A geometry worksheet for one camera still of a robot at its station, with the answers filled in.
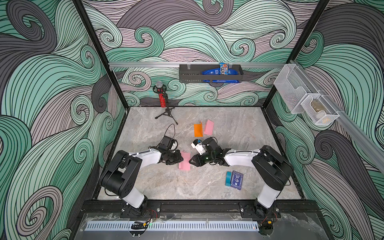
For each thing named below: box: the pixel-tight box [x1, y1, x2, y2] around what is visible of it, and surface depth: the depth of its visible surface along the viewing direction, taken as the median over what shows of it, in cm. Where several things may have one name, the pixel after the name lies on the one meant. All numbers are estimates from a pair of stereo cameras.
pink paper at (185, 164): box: [178, 152, 191, 171], surface depth 89 cm
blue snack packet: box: [202, 62, 240, 83], surface depth 93 cm
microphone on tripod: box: [152, 80, 179, 125], surface depth 103 cm
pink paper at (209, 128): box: [203, 119, 214, 136], surface depth 108 cm
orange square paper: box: [193, 121, 204, 137], surface depth 109 cm
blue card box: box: [231, 170, 244, 191], surface depth 83 cm
